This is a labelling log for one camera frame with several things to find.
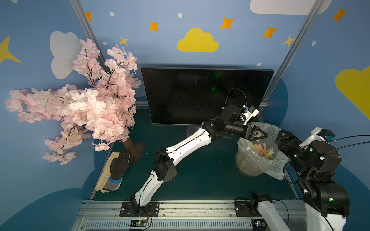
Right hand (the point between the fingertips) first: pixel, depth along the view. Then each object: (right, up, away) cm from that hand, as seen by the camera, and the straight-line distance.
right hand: (289, 134), depth 57 cm
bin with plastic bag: (-6, -18, +18) cm, 26 cm away
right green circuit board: (-4, -49, +16) cm, 51 cm away
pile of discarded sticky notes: (+5, -13, +29) cm, 32 cm away
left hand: (-7, 0, +6) cm, 9 cm away
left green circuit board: (-66, -47, +14) cm, 82 cm away
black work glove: (-84, -23, +29) cm, 91 cm away
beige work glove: (-90, -27, +29) cm, 99 cm away
